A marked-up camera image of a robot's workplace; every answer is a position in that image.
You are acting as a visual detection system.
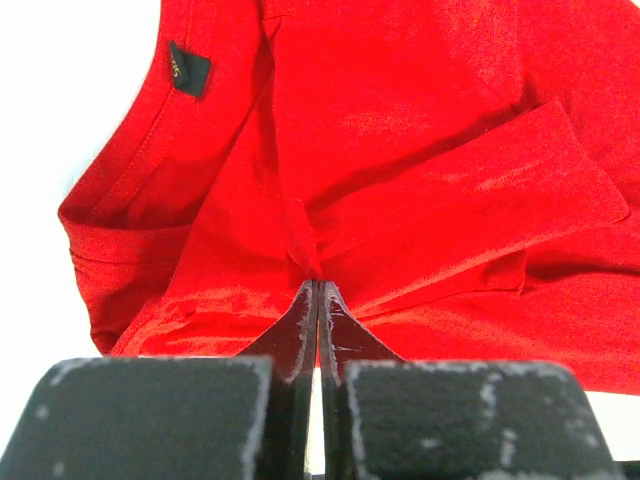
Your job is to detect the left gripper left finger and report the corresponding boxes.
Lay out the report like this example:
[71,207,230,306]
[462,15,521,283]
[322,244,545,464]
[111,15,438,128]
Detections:
[1,281,318,479]

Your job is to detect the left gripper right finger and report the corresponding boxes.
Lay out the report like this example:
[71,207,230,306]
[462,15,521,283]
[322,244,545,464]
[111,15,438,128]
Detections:
[318,282,625,479]

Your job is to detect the red t-shirt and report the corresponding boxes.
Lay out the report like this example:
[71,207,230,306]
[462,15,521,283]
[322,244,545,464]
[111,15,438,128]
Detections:
[59,1,639,395]

